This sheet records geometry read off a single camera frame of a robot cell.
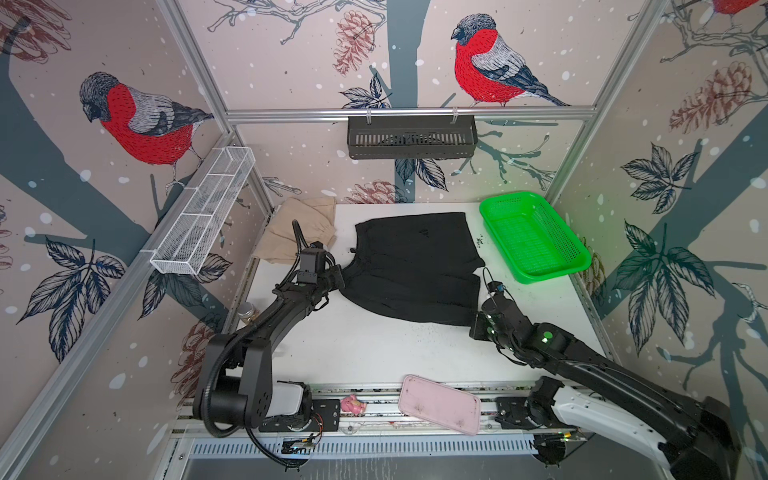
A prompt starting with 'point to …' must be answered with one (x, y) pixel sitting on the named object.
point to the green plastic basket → (532, 239)
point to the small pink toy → (352, 405)
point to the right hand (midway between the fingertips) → (466, 322)
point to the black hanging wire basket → (412, 137)
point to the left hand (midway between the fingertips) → (339, 272)
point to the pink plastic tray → (432, 402)
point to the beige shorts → (317, 218)
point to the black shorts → (419, 267)
